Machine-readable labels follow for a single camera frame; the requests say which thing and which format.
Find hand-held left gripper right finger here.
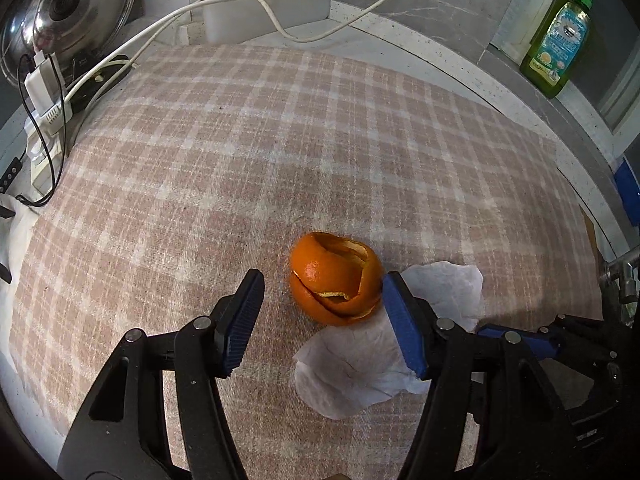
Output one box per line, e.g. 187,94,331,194
382,271,591,480

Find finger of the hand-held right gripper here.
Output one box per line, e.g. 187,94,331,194
474,324,561,361
539,312,628,343

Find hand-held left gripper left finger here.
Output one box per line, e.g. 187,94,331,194
57,268,266,480

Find white tissue paper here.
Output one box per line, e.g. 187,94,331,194
294,260,485,420

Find orange peel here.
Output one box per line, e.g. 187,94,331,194
289,231,385,328

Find metal fixture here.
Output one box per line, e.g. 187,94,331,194
600,247,640,321

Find brown cardboard piece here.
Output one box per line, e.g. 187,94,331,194
580,205,601,261

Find blue plastic piece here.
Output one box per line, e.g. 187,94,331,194
614,157,640,228

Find beige plaid cloth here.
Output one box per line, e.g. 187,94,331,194
10,42,608,480

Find white power strip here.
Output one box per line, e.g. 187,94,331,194
25,100,76,191

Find green dish soap bottle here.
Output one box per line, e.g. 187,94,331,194
519,0,598,100

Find white charger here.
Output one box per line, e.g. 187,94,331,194
24,52,65,106

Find steel pot lid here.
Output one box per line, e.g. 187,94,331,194
0,0,138,83

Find black cable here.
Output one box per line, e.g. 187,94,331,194
14,52,68,208

